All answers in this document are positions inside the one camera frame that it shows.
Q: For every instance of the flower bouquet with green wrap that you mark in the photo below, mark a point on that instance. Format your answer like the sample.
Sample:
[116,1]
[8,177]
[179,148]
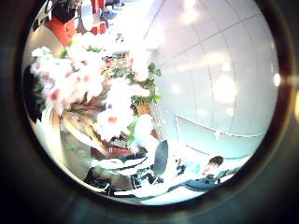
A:
[78,77]

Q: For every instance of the orange upholstered seat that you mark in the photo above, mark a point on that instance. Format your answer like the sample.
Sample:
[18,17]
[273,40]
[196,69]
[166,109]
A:
[98,28]
[62,31]

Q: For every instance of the green leafy plant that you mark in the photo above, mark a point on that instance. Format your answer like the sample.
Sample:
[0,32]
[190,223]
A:
[149,84]

